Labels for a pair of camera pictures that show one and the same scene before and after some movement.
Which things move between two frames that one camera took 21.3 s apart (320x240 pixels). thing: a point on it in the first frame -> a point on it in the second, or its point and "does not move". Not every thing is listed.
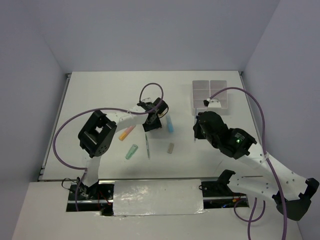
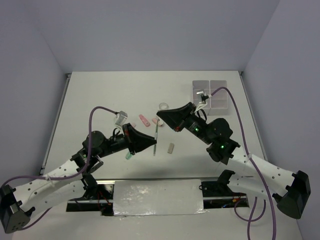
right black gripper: x=197 y=133 -> x=178 y=118
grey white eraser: x=171 y=148 does not move
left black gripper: x=157 y=124 -> x=135 y=140
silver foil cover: x=149 y=197 does not move
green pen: x=148 y=151 -> x=156 y=135
